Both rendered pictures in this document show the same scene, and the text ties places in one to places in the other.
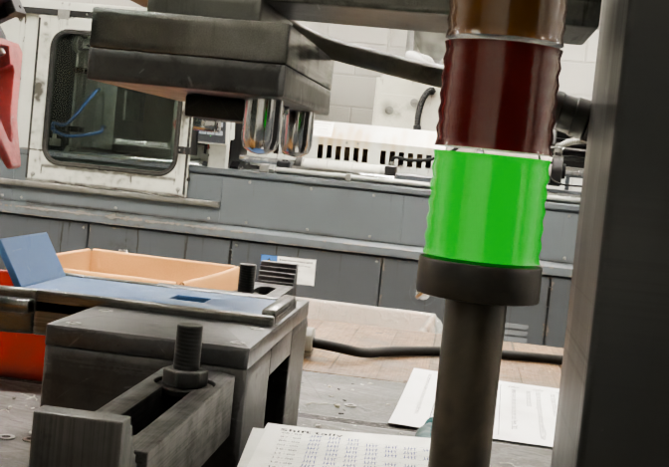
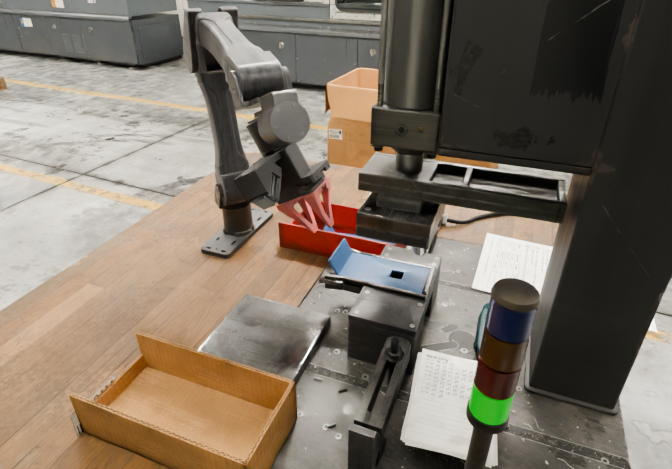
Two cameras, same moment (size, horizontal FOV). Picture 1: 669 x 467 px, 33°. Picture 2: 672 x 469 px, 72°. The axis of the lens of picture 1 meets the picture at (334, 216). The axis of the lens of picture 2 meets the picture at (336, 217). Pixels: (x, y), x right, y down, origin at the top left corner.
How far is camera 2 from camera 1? 36 cm
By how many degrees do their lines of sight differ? 30
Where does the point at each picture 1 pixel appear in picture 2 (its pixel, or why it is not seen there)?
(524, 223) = (502, 414)
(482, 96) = (489, 384)
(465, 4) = (485, 354)
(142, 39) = (375, 225)
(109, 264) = (367, 74)
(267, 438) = (422, 365)
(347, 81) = not seen: outside the picture
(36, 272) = (342, 262)
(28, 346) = not seen: hidden behind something
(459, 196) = (480, 404)
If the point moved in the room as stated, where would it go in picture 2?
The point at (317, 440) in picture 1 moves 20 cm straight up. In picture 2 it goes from (438, 365) to (457, 241)
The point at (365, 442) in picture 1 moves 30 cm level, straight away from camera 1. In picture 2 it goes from (455, 366) to (469, 250)
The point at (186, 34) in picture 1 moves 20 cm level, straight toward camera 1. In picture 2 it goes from (391, 225) to (389, 333)
